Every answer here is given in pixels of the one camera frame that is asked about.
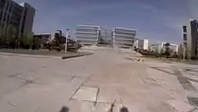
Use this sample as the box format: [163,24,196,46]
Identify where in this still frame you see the pale lamp pole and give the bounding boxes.
[63,28,71,54]

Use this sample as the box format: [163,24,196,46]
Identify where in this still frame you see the low white buildings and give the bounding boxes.
[133,37,180,56]

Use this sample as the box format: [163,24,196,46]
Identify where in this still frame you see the row of trees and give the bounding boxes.
[0,23,35,51]

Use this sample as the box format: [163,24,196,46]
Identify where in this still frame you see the low dark building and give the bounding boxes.
[31,27,80,53]

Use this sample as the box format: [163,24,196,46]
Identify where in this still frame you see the pale stone paved plaza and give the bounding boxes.
[0,39,198,112]

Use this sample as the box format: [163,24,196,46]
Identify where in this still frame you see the white banded building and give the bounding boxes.
[75,22,138,51]

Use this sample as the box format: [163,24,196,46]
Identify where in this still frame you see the dark low kerb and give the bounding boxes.
[61,50,92,62]

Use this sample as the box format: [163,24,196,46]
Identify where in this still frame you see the grey multi-storey building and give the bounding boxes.
[0,0,38,50]

